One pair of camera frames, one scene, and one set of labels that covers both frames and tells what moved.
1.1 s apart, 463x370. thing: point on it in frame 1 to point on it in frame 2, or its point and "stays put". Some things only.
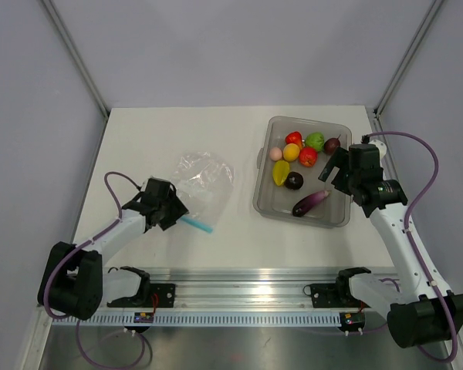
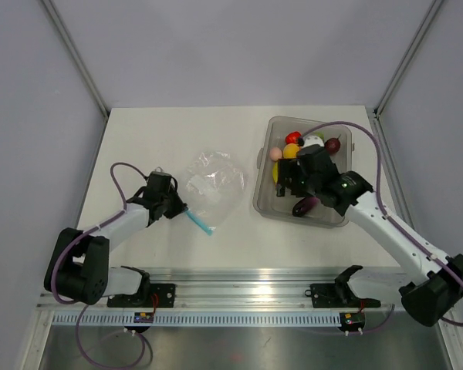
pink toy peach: (275, 153) stays put
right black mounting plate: (326, 296) stays put
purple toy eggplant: (308, 202) stays put
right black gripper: (338, 159) to (285, 169)
